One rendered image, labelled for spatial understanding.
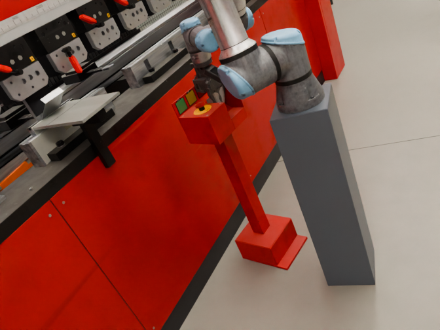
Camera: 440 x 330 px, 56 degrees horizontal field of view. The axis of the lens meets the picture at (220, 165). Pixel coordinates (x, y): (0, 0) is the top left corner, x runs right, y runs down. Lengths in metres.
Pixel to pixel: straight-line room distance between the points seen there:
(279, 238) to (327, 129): 0.72
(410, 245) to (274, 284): 0.58
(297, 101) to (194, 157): 0.73
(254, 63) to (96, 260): 0.84
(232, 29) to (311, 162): 0.48
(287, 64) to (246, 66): 0.13
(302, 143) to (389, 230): 0.75
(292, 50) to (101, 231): 0.86
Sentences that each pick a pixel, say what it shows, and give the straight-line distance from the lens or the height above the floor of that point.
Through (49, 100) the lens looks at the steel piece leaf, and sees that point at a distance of 1.47.
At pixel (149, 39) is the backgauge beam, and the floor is 0.95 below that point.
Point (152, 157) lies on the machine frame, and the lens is 1.65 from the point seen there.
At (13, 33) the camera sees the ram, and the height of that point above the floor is 1.28.
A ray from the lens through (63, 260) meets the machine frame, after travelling 1.41.
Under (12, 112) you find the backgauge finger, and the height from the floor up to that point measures 1.03.
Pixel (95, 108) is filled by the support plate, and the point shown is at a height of 1.00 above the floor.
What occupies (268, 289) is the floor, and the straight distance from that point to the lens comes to 1.83.
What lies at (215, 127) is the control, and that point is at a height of 0.73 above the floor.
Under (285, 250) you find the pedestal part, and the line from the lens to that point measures 1.91.
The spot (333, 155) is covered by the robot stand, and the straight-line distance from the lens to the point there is 1.32.
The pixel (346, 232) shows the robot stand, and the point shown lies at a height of 0.28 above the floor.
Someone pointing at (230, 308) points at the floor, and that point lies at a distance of 1.83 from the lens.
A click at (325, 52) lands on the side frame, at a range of 3.33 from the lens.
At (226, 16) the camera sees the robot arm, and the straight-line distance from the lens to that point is 1.16.
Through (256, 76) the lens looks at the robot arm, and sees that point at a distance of 1.17.
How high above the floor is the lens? 1.33
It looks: 29 degrees down
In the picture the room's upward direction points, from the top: 24 degrees counter-clockwise
